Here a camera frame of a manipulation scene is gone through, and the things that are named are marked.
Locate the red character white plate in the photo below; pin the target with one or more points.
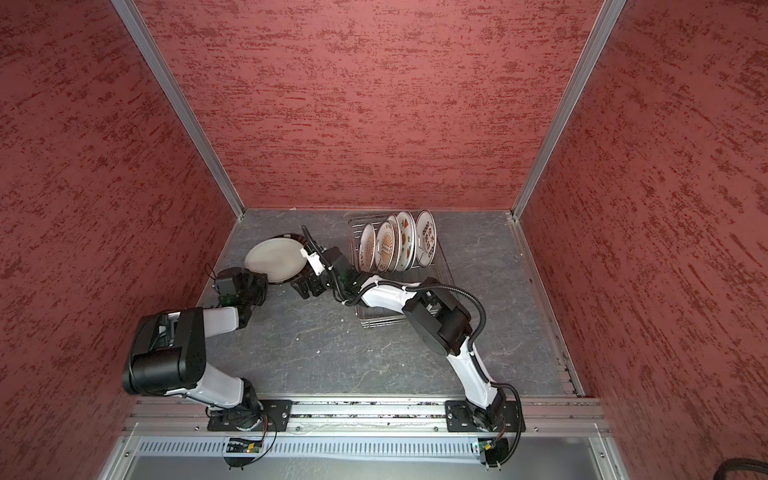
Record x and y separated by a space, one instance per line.
426 238

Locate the white leaf pattern plate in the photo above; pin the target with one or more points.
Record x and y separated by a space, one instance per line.
280 264

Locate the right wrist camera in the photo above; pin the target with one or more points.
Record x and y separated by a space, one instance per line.
314 259

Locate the right corner aluminium profile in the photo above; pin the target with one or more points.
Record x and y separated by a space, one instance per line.
602 28

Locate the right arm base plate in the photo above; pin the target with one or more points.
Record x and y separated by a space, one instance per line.
463 416

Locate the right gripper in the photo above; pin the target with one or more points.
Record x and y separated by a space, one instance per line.
305 289

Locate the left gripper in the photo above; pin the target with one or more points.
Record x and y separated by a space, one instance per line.
262 279

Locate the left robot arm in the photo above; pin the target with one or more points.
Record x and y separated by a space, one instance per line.
168 354

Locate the dark rimmed patterned plate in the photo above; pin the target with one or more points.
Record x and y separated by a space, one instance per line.
286 240

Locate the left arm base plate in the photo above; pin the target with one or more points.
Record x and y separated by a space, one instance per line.
268 415

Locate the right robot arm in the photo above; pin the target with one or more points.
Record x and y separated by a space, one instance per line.
448 320

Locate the left corner aluminium profile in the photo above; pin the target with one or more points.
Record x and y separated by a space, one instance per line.
137 28

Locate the orange sunburst plate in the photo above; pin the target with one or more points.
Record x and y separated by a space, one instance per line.
367 248
386 245

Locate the aluminium front rail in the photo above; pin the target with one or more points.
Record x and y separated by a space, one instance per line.
369 416

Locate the watermelon print white plate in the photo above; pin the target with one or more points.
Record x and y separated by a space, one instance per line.
407 230

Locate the perforated cable tray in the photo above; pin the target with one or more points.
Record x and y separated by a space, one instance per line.
432 449

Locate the corner aluminium profile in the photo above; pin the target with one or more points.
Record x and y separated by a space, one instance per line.
137 28
602 28

